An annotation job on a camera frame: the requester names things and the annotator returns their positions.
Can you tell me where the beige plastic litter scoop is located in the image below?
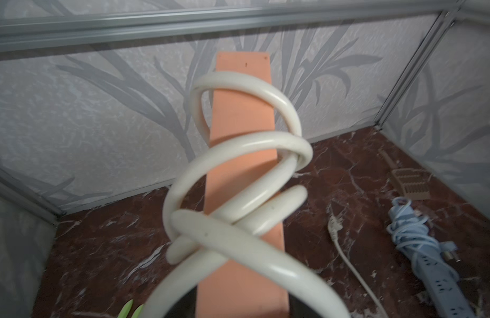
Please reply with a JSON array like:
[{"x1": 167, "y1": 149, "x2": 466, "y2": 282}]
[{"x1": 378, "y1": 149, "x2": 431, "y2": 201}]

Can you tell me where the pink power strip block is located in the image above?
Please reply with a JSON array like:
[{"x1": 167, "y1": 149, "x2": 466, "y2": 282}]
[{"x1": 195, "y1": 51, "x2": 290, "y2": 318}]

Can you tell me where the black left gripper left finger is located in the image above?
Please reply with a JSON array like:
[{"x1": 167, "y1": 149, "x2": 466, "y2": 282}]
[{"x1": 165, "y1": 295, "x2": 197, "y2": 318}]

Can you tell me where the cream white extension cord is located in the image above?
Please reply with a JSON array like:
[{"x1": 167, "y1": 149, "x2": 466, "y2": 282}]
[{"x1": 137, "y1": 70, "x2": 389, "y2": 318}]

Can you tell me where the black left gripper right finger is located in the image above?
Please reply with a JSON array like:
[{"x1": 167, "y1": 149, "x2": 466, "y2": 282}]
[{"x1": 289, "y1": 294, "x2": 321, "y2": 318}]

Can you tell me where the light blue power strip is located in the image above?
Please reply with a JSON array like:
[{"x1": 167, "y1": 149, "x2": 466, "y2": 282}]
[{"x1": 386, "y1": 197, "x2": 475, "y2": 317}]

